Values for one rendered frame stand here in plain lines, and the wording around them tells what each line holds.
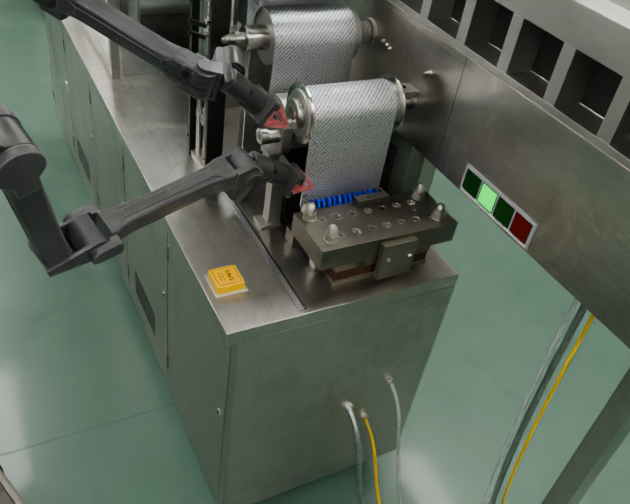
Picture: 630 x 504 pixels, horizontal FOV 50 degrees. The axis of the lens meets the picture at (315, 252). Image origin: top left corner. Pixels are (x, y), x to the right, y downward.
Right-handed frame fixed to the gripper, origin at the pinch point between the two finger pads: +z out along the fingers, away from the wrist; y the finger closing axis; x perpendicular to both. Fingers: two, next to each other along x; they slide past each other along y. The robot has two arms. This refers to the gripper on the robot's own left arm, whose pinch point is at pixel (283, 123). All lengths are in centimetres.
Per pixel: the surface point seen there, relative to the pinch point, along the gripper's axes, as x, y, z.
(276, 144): -5.7, -4.3, 6.0
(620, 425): 0, 81, 69
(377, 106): 17.9, 5.8, 14.2
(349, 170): 1.4, 5.7, 21.5
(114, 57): -27, -97, 0
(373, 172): 4.9, 5.7, 28.7
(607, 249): 25, 68, 27
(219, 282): -37.6, 16.2, 3.6
